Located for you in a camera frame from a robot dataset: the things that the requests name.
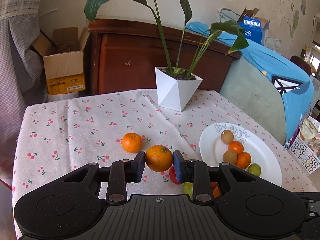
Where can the open cardboard box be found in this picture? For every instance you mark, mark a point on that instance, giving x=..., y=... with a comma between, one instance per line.
x=63, y=59

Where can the white geometric plant pot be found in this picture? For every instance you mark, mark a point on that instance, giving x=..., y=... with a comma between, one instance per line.
x=174, y=94

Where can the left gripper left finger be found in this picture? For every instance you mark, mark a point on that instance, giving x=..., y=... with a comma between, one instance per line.
x=122, y=172

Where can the small mandarin orange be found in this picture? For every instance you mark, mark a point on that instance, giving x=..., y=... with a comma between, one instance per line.
x=132, y=142

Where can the dark wooden cabinet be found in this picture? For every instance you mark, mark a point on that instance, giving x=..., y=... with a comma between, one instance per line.
x=122, y=55

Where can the cherry print tablecloth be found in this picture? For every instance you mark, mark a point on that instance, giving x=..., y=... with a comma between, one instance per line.
x=58, y=137

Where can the white floral plate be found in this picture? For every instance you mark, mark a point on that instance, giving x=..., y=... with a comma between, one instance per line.
x=212, y=149

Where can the blue patterned blanket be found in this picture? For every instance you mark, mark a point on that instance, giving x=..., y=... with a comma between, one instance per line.
x=292, y=83

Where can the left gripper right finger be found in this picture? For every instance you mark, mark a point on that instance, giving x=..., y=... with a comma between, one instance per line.
x=195, y=172

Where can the checked grey curtain cloth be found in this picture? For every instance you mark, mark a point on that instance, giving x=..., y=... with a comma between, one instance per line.
x=22, y=79

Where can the green sofa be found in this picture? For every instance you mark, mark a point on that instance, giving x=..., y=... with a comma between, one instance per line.
x=252, y=92

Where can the white perforated basket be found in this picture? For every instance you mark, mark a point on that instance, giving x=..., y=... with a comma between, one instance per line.
x=304, y=154

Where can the mandarin on plate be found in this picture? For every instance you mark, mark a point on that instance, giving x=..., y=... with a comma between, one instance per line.
x=236, y=146

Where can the green lime fruit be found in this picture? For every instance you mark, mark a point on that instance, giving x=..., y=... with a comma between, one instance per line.
x=254, y=169

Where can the red cherry tomato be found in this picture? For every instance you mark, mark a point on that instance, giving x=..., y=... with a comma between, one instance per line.
x=213, y=185
x=172, y=176

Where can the orange under gripper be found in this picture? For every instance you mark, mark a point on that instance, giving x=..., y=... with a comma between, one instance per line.
x=216, y=192

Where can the brown kiwi fruit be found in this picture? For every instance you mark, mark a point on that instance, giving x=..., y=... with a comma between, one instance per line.
x=227, y=137

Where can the blue cardboard box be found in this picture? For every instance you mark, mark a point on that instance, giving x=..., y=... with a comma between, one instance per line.
x=255, y=28

